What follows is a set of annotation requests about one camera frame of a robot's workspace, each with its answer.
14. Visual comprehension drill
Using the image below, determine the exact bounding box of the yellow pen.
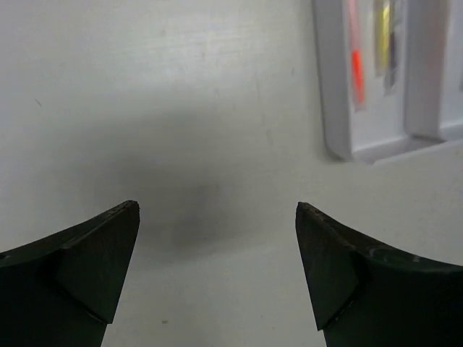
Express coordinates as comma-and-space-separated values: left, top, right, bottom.
373, 0, 391, 76

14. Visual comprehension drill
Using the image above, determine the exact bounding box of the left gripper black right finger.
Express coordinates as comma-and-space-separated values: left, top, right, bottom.
295, 202, 462, 346

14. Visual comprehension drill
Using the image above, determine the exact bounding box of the grey pen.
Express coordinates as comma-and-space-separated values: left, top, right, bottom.
383, 1, 401, 94

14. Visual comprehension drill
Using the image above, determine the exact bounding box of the white compartment tray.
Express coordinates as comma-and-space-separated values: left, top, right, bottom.
313, 1, 462, 164

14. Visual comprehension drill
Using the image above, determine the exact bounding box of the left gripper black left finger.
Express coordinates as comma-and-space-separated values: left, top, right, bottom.
1, 200, 140, 346

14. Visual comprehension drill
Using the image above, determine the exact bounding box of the orange pen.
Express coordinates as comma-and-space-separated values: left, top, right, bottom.
347, 0, 365, 110

